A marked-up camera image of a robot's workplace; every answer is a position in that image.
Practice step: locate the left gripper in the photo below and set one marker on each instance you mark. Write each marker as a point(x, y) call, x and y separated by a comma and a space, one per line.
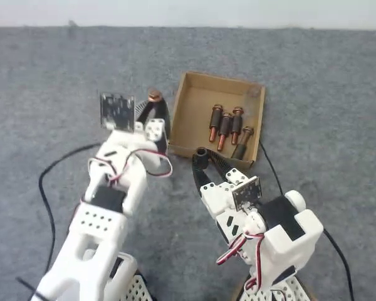
point(125, 156)

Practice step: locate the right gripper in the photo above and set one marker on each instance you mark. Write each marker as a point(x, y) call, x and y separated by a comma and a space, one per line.
point(230, 219)

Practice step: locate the black sleeve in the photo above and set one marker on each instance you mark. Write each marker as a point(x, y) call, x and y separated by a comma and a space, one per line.
point(202, 155)

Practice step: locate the copper bolt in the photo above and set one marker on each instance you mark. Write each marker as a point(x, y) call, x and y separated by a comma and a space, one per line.
point(225, 127)
point(236, 123)
point(242, 144)
point(214, 120)
point(154, 95)

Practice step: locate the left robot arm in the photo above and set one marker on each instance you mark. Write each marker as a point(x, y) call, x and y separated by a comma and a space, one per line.
point(91, 247)

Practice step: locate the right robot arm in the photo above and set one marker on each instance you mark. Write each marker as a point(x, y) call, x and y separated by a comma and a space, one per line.
point(288, 238)

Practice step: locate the copper bolt in black sleeve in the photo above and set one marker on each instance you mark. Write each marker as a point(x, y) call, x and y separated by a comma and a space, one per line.
point(214, 120)
point(242, 144)
point(236, 123)
point(225, 127)

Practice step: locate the cardboard box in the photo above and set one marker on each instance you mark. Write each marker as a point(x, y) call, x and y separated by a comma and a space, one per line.
point(203, 97)

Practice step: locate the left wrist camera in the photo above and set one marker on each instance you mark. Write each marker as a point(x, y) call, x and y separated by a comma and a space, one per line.
point(117, 111)

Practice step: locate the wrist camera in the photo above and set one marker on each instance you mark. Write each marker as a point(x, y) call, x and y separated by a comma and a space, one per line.
point(247, 192)
point(117, 111)

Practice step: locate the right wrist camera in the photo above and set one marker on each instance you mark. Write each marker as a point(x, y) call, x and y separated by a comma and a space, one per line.
point(247, 192)

